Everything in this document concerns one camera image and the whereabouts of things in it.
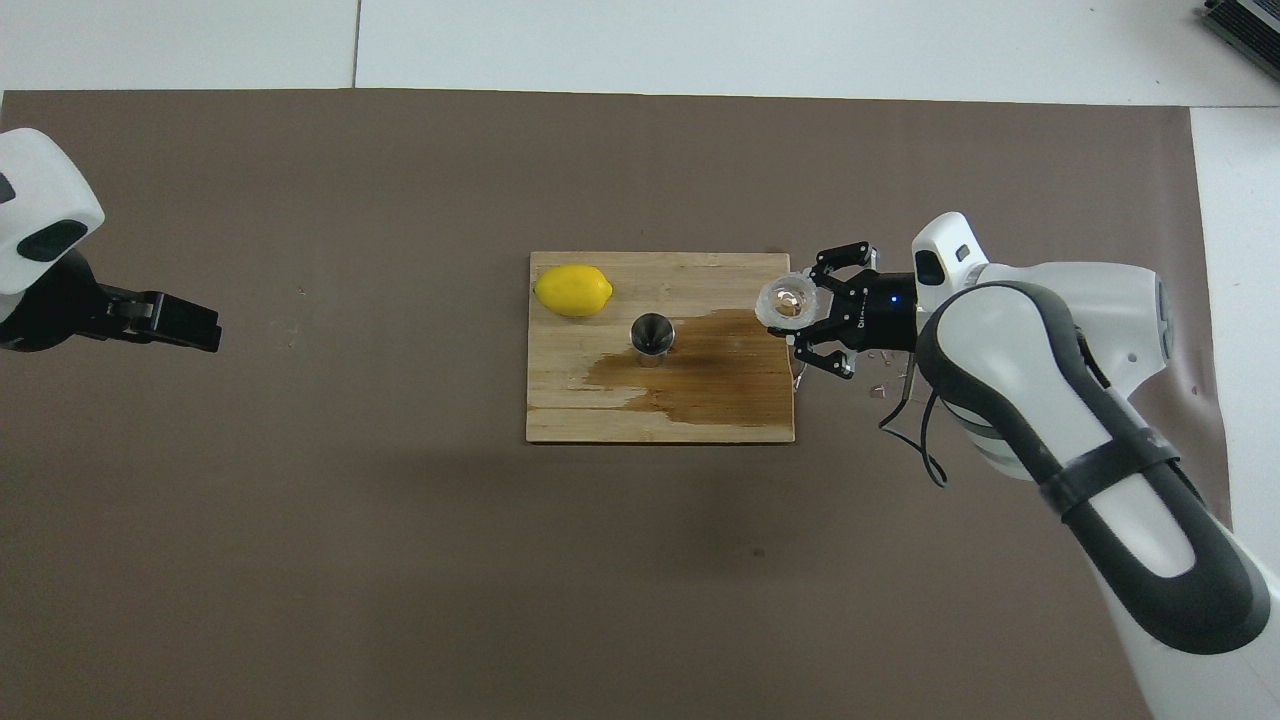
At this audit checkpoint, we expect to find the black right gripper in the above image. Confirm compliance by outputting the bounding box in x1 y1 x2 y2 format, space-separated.
793 241 919 381

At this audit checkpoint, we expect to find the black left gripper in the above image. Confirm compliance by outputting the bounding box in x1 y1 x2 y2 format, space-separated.
0 250 222 353

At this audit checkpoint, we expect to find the steel double jigger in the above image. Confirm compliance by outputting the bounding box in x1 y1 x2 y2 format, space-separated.
630 312 676 369

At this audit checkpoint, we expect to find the wooden cutting board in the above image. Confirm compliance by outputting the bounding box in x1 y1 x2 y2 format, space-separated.
525 250 809 446

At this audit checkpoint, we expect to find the yellow lemon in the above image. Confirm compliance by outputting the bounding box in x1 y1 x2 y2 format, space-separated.
533 263 614 319

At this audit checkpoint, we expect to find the brown paper table mat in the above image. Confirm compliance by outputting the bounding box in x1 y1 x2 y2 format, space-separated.
0 88 1256 720

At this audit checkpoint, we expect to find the black device at corner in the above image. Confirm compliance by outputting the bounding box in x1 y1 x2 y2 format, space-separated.
1197 0 1280 56

